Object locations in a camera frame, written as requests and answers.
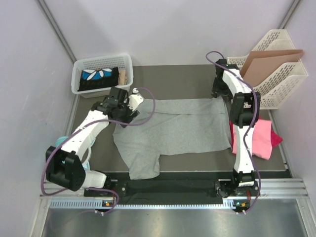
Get light pink folded shirt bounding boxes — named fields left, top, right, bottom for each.
left=231, top=119, right=273, bottom=161

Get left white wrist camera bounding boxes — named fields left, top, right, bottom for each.
left=128, top=88, right=144, bottom=111

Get purple cable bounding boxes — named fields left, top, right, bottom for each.
left=40, top=87, right=157, bottom=215
left=205, top=51, right=262, bottom=215

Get teal cat ear headphones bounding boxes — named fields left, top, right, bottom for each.
left=55, top=136, right=96, bottom=170

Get black shirt with flower print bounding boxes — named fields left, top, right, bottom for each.
left=78, top=67, right=119, bottom=91

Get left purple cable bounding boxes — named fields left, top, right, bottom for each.
left=40, top=87, right=157, bottom=215

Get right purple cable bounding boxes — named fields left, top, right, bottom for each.
left=205, top=51, right=262, bottom=215

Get grey t shirt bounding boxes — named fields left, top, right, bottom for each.
left=113, top=97, right=231, bottom=180

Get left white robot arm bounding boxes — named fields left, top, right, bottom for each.
left=44, top=87, right=144, bottom=196

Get grey slotted cable duct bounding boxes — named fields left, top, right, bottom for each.
left=49, top=199, right=246, bottom=210

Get aluminium frame rail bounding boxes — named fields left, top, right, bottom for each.
left=30, top=178, right=316, bottom=237

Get brown cardboard sheet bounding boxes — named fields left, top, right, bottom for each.
left=240, top=49, right=304, bottom=87

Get magenta folded shirt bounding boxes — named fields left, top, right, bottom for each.
left=229, top=119, right=283, bottom=158

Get beige folded cloth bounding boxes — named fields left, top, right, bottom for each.
left=118, top=69, right=128, bottom=85

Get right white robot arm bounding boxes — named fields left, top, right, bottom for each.
left=212, top=58, right=261, bottom=196

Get white perforated plastic basket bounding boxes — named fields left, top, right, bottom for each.
left=71, top=54, right=133, bottom=98

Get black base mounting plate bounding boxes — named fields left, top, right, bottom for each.
left=56, top=170, right=260, bottom=204

